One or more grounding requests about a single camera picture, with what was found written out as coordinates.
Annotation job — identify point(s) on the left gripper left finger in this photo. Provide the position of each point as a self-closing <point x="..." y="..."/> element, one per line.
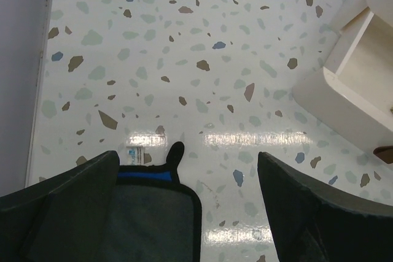
<point x="61" y="218"/>

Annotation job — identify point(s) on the black mat with blue trim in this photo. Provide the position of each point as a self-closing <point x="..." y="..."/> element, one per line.
<point x="152" y="216"/>

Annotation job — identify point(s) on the cream drawer cabinet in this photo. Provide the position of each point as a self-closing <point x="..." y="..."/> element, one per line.
<point x="377" y="4"/>

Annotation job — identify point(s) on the cream bottom drawer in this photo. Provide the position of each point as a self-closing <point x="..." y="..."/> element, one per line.
<point x="352" y="92"/>

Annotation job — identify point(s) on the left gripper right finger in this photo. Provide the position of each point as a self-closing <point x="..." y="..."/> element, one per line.
<point x="313" y="221"/>

